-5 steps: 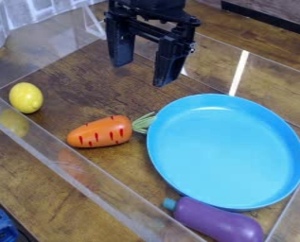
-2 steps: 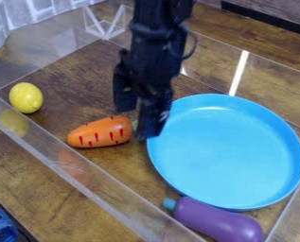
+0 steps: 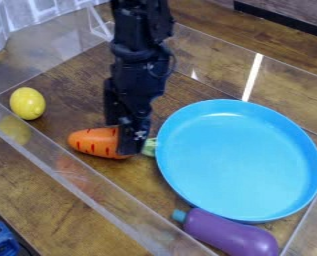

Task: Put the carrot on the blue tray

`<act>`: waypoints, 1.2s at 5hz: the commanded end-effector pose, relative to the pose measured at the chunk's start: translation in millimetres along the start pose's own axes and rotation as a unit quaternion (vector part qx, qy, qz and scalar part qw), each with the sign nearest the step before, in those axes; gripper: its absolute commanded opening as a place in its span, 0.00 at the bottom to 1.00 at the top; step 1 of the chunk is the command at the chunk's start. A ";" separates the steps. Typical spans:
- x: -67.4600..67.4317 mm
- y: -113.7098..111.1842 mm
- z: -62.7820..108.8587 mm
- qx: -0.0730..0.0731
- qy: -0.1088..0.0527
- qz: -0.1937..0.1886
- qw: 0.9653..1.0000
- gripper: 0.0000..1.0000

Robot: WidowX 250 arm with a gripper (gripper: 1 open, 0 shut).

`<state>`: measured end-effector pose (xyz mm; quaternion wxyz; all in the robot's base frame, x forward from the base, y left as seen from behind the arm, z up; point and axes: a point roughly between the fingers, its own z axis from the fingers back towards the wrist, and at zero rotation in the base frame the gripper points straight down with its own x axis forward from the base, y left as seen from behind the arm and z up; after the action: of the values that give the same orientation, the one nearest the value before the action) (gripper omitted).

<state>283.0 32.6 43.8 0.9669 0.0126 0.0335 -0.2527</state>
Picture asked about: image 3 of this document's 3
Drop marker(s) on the yellow toy lemon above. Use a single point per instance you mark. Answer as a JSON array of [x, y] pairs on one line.
[[28, 103]]

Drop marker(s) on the clear acrylic barrier wall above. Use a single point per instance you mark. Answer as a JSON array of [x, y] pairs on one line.
[[79, 205]]

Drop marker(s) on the black baseboard strip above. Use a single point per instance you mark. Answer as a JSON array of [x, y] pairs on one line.
[[275, 17]]

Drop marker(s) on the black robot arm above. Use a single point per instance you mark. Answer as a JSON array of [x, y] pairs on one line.
[[143, 25]]

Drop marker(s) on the purple toy eggplant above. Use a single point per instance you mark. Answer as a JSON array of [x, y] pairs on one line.
[[238, 239]]

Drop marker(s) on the blue plastic object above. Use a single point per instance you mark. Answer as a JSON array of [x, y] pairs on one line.
[[9, 243]]

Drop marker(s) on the orange toy carrot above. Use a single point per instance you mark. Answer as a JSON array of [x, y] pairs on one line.
[[100, 142]]

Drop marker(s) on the blue round tray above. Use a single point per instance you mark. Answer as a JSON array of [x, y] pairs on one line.
[[239, 160]]

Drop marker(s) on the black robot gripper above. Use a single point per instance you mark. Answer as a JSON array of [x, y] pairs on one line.
[[140, 73]]

